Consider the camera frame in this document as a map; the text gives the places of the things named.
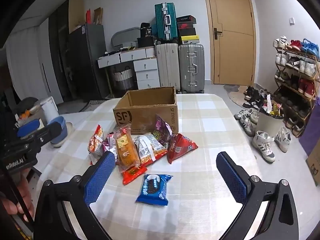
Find rows of assorted shoes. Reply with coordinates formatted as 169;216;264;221
272;36;320;135

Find orange bread packet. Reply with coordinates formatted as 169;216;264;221
115;127;141;173

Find teal suitcase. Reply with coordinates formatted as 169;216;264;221
154;2;178;42

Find white suitcase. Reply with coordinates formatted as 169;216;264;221
155;43;180;92

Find blue cookie packet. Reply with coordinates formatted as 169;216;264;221
135;174;173;207

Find red cookie packet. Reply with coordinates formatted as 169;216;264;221
122;165;148;186

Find beige plate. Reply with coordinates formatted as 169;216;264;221
50;122;73;148

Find yellow black shoe box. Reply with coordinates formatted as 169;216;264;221
180;35;200;45

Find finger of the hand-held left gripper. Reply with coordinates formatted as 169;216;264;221
16;119;41;138
15;123;62;153

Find red packet with white label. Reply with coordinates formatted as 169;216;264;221
87;124;105;164

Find woven basket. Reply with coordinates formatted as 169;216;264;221
111;66;134;90

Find grey oval tub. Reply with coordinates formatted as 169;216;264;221
111;27;142;48

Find checked tablecloth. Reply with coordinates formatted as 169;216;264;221
35;93;267;240

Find silver suitcase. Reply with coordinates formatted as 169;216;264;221
178;44;205;94

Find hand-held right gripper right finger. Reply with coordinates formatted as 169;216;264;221
216;151;300;240

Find red white noodle snack packet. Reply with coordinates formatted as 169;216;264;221
134;133;168;167

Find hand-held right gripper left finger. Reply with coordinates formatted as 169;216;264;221
32;151;117;240

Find purple cloth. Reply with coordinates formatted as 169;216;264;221
299;97;320;155

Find white trash bin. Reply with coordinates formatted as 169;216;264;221
255;100;285;137

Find brown printed carton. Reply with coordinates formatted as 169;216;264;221
305;142;320;187

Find black tall cabinet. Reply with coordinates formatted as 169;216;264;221
48;0;72;102

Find person's left hand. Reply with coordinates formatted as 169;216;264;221
0;171;35;222

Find beige oval rug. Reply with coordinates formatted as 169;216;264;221
224;84;250;110

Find cardboard box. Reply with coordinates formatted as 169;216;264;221
113;87;179;134

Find wooden door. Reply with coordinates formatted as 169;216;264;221
202;0;257;87

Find brown paper bag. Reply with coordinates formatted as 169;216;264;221
94;7;104;25

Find flat cardboard sheet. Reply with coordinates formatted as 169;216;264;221
68;0;85;33

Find white drawer desk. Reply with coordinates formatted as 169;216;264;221
97;47;161;90

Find white appliance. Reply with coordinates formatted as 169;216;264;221
40;96;60;124

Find wooden shoe rack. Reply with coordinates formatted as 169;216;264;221
274;46;320;138

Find cluster of sneakers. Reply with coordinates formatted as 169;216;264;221
234;86;273;137

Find striped floor mat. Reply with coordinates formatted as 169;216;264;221
79;99;108;112

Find black bag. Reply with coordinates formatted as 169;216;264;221
137;22;156;48

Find black fridge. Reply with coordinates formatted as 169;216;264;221
67;24;107;102

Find purple snack packet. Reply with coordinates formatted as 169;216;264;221
152;114;173;150

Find red triangular chip packet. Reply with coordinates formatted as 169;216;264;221
166;133;198;164

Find white wardrobe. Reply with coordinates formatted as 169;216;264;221
5;17;64;105

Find white high-top sneaker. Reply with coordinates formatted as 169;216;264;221
251;130;275;163
275;126;292;153

